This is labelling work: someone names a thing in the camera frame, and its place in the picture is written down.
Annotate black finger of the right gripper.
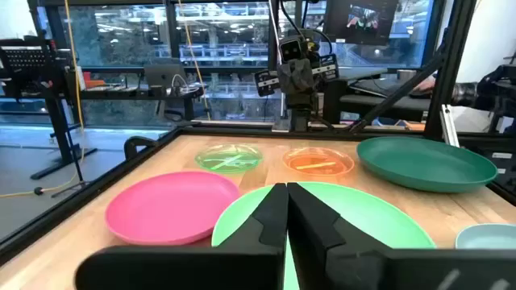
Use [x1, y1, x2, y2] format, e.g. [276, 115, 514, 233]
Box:
[277, 60, 298, 96]
[296, 59, 316, 96]

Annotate black desk with clutter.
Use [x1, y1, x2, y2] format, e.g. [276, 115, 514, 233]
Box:
[78, 82, 206, 122]

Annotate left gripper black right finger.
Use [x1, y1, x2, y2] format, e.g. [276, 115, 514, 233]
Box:
[287, 182, 516, 290]

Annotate green plastic bowl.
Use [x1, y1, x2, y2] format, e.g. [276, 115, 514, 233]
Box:
[210, 180, 437, 290]

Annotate dark green plastic plate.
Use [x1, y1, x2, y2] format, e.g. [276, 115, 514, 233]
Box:
[356, 135, 499, 193]

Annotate black aluminium frame post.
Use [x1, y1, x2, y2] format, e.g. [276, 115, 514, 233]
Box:
[422, 0, 479, 140]

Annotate pink plastic plate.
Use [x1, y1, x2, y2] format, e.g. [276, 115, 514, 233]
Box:
[104, 170, 242, 247]

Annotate white metal bracket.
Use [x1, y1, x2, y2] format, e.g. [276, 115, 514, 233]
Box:
[439, 103, 460, 148]

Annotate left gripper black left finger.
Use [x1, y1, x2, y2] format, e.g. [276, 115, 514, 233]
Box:
[74, 183, 289, 290]

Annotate black office desk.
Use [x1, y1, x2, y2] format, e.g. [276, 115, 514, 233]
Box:
[322, 68, 433, 122]

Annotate transparent orange small plate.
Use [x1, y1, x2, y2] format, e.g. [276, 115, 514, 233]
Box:
[282, 146, 356, 177]

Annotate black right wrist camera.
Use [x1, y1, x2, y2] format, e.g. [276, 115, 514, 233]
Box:
[279, 36, 304, 64]

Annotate black diagonal frame brace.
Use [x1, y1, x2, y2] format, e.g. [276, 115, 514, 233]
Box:
[348, 52, 444, 134]

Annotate person's hand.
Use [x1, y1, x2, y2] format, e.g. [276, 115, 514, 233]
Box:
[411, 76, 437, 96]

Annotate transparent green small plate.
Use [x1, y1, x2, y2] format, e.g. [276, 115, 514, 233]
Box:
[194, 143, 264, 175]

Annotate grey-blue plastic plate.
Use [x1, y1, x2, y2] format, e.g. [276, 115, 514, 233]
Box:
[455, 223, 516, 251]

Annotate yellow hanging cable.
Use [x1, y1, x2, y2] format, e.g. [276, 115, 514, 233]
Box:
[177, 0, 212, 121]
[0, 0, 86, 199]

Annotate black equipment stand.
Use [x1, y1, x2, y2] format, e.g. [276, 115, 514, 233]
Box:
[0, 35, 98, 180]

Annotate black table frame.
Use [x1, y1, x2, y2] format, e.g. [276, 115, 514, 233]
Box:
[0, 122, 516, 267]

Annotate grey laptop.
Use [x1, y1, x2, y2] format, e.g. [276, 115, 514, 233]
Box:
[144, 63, 187, 89]

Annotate black background machine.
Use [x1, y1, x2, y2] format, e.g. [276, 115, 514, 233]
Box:
[474, 63, 516, 134]

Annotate black table clamp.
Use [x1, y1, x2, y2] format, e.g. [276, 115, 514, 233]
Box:
[123, 135, 159, 161]

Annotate black wall monitor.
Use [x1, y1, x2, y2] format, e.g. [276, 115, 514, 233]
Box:
[324, 0, 400, 46]

